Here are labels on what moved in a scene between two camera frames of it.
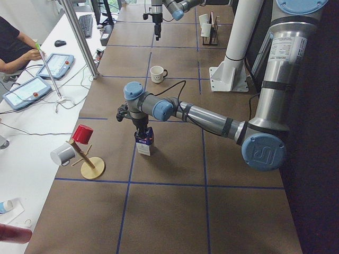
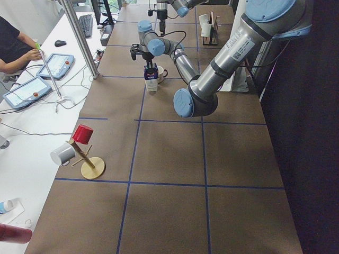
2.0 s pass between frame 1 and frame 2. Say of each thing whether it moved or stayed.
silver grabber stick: stayed
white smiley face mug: stayed
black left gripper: moved
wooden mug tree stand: stayed
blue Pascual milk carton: moved
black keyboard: stayed
